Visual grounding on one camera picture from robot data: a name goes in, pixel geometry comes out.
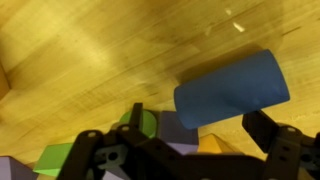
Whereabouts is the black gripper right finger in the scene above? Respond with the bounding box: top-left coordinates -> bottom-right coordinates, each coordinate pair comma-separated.
242,109 -> 320,180

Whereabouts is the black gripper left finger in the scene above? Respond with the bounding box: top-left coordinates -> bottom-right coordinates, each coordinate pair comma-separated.
58,102 -> 208,180

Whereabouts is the orange rectangular block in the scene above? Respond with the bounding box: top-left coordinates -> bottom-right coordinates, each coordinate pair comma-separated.
196,133 -> 246,155

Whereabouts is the blue foam cylinder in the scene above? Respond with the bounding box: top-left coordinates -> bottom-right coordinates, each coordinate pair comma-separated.
173,49 -> 291,130

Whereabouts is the short green foam cylinder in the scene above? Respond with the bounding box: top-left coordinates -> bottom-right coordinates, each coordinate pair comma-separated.
118,109 -> 158,139

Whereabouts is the green foam triangle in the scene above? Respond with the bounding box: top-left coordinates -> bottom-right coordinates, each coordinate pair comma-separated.
32,142 -> 75,178

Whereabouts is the purple foam triangle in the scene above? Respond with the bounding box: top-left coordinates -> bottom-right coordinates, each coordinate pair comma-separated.
0,155 -> 38,180

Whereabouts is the purple foam cube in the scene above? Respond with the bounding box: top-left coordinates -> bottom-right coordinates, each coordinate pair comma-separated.
158,110 -> 200,156

